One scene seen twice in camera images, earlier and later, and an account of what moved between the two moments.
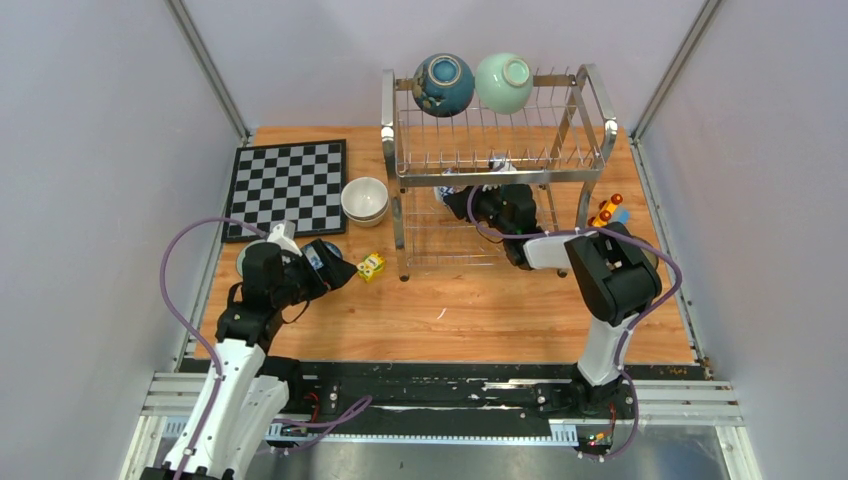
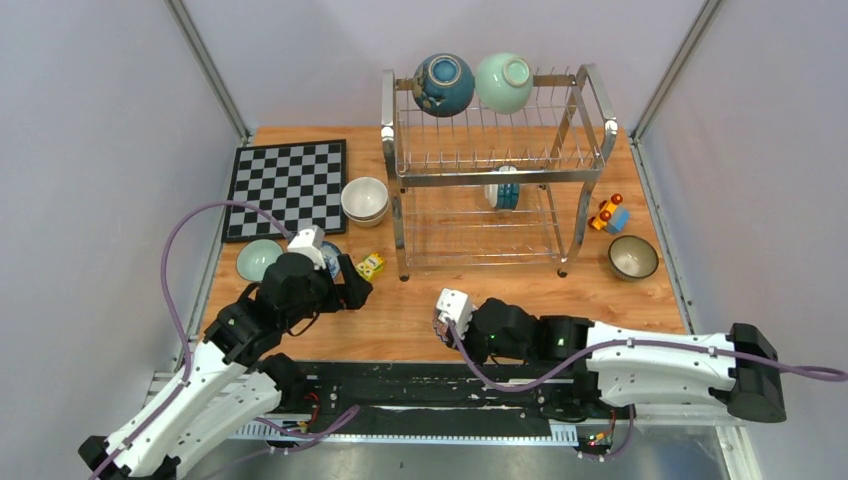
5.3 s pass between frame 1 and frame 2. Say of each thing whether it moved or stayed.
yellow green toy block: stayed
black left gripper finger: moved
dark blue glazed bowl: stayed
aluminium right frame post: stayed
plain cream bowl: stayed
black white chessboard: stayed
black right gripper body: moved
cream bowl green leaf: stayed
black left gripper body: moved
